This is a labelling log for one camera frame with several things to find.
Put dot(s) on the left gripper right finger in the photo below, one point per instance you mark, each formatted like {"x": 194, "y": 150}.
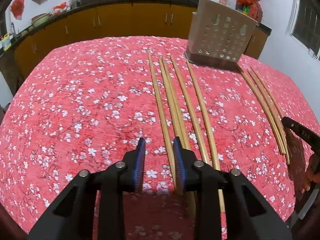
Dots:
{"x": 248, "y": 214}

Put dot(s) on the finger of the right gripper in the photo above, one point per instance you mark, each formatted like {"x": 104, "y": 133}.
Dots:
{"x": 310, "y": 137}

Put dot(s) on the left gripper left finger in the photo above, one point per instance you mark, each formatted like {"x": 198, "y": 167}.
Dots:
{"x": 71, "y": 214}

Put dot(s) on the wooden chopstick seven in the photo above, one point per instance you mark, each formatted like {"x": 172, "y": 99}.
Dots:
{"x": 263, "y": 93}

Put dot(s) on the wooden chopstick six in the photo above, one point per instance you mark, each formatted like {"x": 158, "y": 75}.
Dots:
{"x": 265, "y": 109}

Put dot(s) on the wooden chopstick five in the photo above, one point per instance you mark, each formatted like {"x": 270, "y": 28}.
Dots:
{"x": 210, "y": 136}

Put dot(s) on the wooden chopstick four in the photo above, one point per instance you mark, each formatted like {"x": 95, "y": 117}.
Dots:
{"x": 193, "y": 117}

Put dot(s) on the wooden chopstick eight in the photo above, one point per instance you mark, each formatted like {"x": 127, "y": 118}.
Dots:
{"x": 276, "y": 110}

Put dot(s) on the wooden chopstick two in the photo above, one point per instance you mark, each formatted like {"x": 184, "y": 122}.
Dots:
{"x": 171, "y": 101}

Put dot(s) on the wooden chopstick three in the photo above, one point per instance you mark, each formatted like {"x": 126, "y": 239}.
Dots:
{"x": 184, "y": 135}

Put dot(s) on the wooden chopstick one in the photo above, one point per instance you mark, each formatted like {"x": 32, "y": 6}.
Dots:
{"x": 166, "y": 136}

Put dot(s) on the wooden lower kitchen cabinets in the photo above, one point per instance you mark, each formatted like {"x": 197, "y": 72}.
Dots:
{"x": 121, "y": 19}

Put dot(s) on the person's right hand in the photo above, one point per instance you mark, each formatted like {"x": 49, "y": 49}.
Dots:
{"x": 310, "y": 175}

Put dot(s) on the red floral tablecloth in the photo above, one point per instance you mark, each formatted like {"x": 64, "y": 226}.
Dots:
{"x": 86, "y": 104}

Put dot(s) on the beige perforated utensil holder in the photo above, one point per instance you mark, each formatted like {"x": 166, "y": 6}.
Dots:
{"x": 218, "y": 36}

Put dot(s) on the red bags on counter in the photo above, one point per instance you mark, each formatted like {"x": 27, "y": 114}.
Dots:
{"x": 251, "y": 8}

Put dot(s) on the pink bottle on counter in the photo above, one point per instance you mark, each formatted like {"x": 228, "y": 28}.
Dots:
{"x": 223, "y": 2}

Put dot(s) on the yellow detergent bottle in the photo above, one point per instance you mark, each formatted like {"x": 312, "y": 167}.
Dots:
{"x": 6, "y": 42}

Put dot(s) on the green bowl on counter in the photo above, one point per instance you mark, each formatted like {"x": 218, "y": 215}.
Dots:
{"x": 40, "y": 19}

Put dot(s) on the red white bag on counter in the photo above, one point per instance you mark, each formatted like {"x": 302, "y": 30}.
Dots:
{"x": 59, "y": 9}

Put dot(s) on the red plastic bag hanging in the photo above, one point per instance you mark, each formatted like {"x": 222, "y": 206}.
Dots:
{"x": 17, "y": 8}

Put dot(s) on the window right wall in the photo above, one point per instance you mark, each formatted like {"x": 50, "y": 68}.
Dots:
{"x": 306, "y": 27}

